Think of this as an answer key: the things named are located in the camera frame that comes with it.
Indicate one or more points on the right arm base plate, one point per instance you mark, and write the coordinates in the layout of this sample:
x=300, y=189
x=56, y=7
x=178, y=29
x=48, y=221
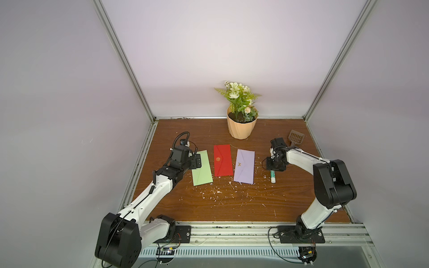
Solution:
x=298, y=234

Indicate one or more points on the beige flower pot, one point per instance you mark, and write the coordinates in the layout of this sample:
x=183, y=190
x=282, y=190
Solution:
x=238, y=130

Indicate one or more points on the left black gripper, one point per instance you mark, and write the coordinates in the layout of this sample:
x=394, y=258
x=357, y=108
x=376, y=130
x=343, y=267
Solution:
x=193, y=164

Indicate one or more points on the white green glue stick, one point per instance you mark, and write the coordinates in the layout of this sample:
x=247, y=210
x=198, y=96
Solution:
x=272, y=177

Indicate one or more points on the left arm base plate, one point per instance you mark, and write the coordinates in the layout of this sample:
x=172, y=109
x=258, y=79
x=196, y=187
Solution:
x=181, y=234

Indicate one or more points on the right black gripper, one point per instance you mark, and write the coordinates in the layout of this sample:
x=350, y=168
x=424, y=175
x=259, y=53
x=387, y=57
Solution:
x=276, y=164

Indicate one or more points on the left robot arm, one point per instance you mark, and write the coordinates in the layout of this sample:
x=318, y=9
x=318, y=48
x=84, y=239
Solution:
x=123, y=235

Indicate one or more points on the green envelope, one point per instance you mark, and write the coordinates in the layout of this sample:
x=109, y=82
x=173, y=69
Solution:
x=203, y=174

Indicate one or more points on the brown plastic scoop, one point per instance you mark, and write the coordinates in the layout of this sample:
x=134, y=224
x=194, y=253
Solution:
x=295, y=138

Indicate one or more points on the red envelope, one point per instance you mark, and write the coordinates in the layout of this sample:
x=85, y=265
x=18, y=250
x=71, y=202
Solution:
x=222, y=160

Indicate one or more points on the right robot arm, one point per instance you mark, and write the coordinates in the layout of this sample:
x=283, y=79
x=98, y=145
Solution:
x=332, y=183

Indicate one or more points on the artificial flower plant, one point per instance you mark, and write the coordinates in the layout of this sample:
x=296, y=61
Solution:
x=241, y=99

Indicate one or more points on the purple envelope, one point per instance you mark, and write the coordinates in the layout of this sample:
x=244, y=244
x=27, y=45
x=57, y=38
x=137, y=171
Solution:
x=244, y=168

